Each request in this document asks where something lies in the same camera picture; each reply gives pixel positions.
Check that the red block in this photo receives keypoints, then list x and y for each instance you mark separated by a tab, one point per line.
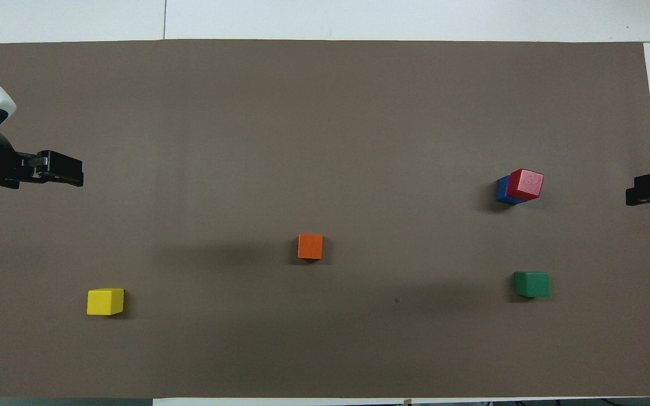
528	185

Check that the yellow block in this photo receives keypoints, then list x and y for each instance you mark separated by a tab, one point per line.
105	301

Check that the green block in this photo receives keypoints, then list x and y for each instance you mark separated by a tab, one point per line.
532	285

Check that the blue block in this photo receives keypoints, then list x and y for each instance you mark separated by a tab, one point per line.
503	192

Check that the orange block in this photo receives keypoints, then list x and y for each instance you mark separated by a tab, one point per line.
310	247

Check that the brown paper mat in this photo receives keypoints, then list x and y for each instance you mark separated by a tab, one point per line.
313	124

